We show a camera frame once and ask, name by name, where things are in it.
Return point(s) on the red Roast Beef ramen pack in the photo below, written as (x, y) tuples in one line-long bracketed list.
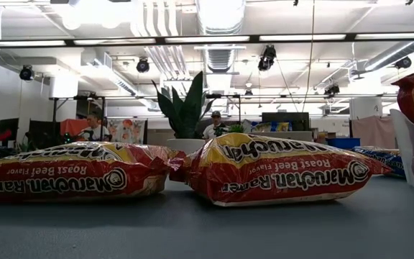
[(67, 176), (413, 97), (282, 176)]

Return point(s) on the person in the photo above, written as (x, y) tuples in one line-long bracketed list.
[(95, 132), (212, 131)]

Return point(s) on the white round plant pot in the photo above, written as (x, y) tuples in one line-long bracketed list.
[(185, 144)]

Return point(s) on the green snake plant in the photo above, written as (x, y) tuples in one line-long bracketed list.
[(185, 111)]

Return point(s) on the small green potted plant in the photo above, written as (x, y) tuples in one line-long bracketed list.
[(236, 128)]

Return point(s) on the small black ceiling lamp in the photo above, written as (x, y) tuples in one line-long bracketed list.
[(248, 93)]

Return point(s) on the floral print poster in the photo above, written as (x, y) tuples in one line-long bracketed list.
[(126, 131)]

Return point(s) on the black ceiling spot lamp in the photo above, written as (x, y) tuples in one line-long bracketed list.
[(266, 59), (26, 73), (403, 63), (332, 90), (143, 65)]

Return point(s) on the blue plastic tub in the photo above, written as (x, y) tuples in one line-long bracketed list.
[(343, 142)]

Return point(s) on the white boxy unit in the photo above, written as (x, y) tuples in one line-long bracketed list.
[(63, 86), (365, 108)]

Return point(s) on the translucent white plastic bin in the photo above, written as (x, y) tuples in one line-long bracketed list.
[(408, 151)]

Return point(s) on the black camera stand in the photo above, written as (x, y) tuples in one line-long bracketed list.
[(225, 95)]

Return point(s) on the silver ventilation duct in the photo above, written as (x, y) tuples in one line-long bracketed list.
[(390, 57), (221, 14)]

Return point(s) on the black metal stand frame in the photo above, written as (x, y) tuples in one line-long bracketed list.
[(54, 115)]

